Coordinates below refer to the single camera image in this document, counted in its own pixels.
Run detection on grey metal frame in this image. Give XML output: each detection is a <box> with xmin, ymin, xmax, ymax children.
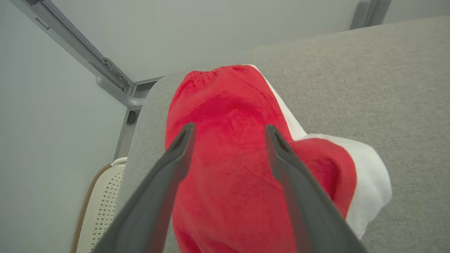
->
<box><xmin>10</xmin><ymin>0</ymin><xmax>164</xmax><ymax>160</ymax></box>

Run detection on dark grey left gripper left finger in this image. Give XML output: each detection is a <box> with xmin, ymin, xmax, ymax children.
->
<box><xmin>91</xmin><ymin>122</ymin><xmax>197</xmax><ymax>253</ymax></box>

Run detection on red shorts with white stripe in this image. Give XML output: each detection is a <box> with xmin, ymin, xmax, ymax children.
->
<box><xmin>165</xmin><ymin>64</ymin><xmax>392</xmax><ymax>253</ymax></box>

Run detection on grey partition joint post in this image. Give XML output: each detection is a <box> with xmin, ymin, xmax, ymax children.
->
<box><xmin>349</xmin><ymin>0</ymin><xmax>392</xmax><ymax>30</ymax></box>

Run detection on grey fabric sofa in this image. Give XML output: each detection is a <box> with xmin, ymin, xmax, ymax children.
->
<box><xmin>113</xmin><ymin>15</ymin><xmax>450</xmax><ymax>253</ymax></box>

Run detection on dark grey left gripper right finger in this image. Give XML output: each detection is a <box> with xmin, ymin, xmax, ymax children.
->
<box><xmin>264</xmin><ymin>124</ymin><xmax>368</xmax><ymax>253</ymax></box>

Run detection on cream perforated laundry basket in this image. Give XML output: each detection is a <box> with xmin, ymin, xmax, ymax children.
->
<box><xmin>70</xmin><ymin>157</ymin><xmax>128</xmax><ymax>253</ymax></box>

